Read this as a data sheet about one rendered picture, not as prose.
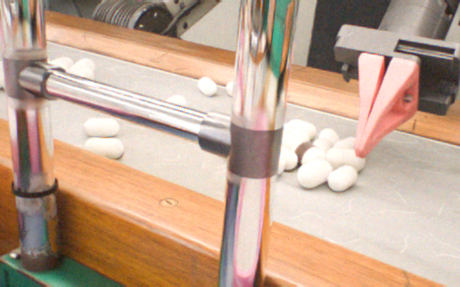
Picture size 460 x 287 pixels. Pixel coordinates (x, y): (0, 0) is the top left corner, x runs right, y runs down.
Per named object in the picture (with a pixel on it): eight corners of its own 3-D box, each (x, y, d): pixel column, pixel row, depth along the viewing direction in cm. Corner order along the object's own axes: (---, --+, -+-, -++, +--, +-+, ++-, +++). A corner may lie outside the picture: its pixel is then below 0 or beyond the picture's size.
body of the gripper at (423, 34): (458, 62, 38) (485, -7, 41) (332, 39, 42) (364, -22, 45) (452, 111, 43) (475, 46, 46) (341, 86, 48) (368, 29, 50)
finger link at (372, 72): (419, 148, 35) (458, 47, 39) (325, 123, 38) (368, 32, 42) (418, 191, 41) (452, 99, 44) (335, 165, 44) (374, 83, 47)
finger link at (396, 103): (385, 139, 36) (426, 43, 40) (296, 115, 39) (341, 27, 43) (389, 182, 42) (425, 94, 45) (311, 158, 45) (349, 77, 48)
